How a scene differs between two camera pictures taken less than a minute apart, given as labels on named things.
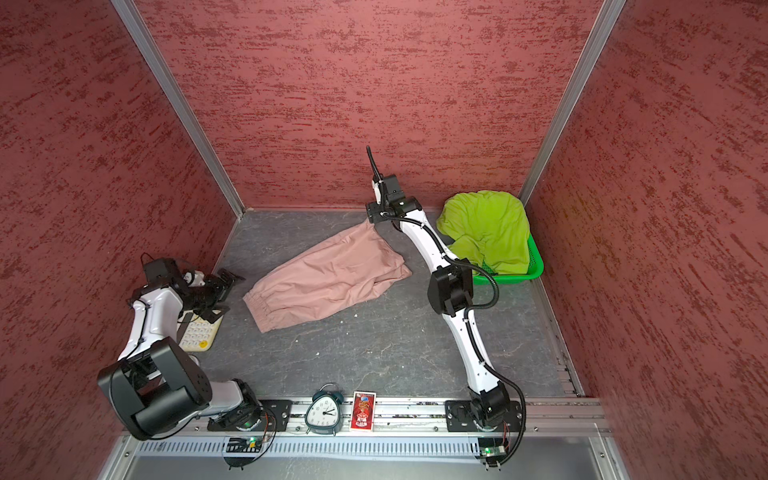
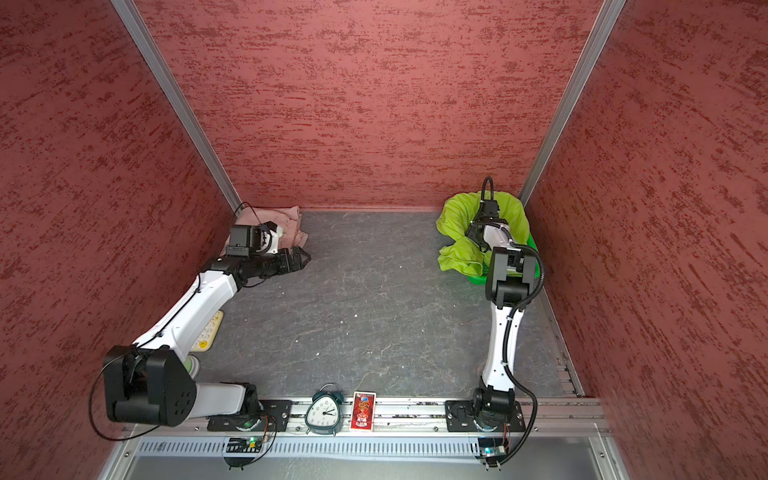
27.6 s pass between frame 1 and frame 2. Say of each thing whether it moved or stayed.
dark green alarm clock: stayed
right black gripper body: moved
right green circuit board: stayed
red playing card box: stayed
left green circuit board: stayed
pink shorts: moved
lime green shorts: stayed
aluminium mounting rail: stayed
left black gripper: moved
